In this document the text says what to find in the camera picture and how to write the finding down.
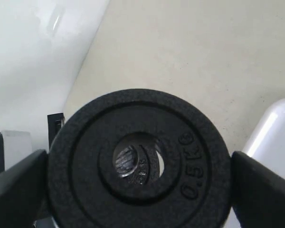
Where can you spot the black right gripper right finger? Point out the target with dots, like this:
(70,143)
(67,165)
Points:
(258,194)

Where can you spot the black weight plate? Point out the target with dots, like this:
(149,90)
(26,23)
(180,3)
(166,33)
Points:
(85,191)

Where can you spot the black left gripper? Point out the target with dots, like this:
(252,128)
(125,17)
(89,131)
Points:
(55,123)

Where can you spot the white plastic tray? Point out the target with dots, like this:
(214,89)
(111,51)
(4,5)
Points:
(267,146)

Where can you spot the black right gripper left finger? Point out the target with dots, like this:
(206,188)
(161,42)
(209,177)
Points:
(22,190)

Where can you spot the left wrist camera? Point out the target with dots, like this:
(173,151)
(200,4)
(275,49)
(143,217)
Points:
(14,147)

